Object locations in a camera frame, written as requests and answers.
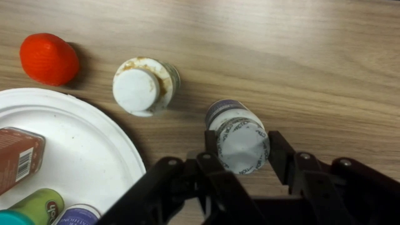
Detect white pill bottle green label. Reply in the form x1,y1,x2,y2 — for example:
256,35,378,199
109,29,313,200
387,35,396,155
111,56,181,117

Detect red knitted ball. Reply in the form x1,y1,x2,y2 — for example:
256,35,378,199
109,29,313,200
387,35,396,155
18,32,81,87

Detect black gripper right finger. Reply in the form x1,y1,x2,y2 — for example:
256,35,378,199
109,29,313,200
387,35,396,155
267,130,400,225

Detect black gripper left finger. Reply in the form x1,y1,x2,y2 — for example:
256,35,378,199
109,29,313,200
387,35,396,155
96,130,267,225

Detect large white pill bottle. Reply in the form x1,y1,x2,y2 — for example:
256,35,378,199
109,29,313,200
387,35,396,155
204,99,271,175

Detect teal lid dough tub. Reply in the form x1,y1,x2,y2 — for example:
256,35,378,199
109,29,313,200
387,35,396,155
0,187,66,225

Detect white paper plate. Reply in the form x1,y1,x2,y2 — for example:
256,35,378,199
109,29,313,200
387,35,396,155
0,86,147,214

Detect brown spice bottle orange lid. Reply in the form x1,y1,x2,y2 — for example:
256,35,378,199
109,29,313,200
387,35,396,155
0,126,46,196

